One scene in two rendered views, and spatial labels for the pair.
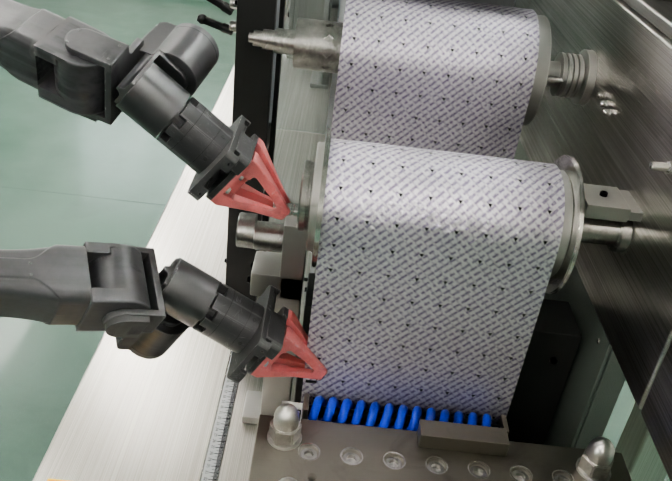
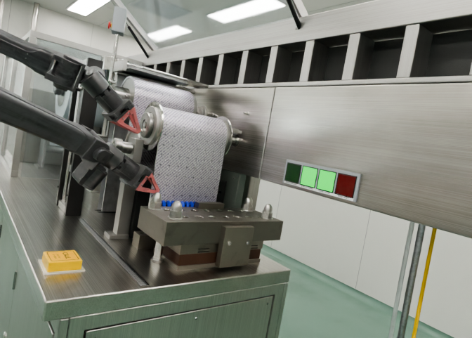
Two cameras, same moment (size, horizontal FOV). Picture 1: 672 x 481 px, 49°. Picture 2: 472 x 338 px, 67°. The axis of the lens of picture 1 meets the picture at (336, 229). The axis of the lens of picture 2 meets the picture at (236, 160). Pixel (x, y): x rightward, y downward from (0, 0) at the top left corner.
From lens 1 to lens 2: 0.66 m
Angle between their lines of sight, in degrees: 44
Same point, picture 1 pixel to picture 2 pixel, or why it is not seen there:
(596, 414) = (237, 204)
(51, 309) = (80, 141)
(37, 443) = not seen: outside the picture
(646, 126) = (234, 110)
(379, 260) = (178, 140)
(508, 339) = (215, 171)
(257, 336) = (142, 168)
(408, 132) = not seen: hidden behind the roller
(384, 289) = (180, 152)
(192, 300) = (118, 154)
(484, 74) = (180, 104)
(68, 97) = (62, 77)
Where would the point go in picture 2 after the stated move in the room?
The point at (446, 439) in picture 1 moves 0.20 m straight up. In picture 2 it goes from (206, 204) to (217, 138)
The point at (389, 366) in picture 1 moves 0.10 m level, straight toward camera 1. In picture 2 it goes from (180, 186) to (192, 192)
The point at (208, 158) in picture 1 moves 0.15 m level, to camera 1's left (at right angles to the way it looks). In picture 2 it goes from (118, 104) to (57, 92)
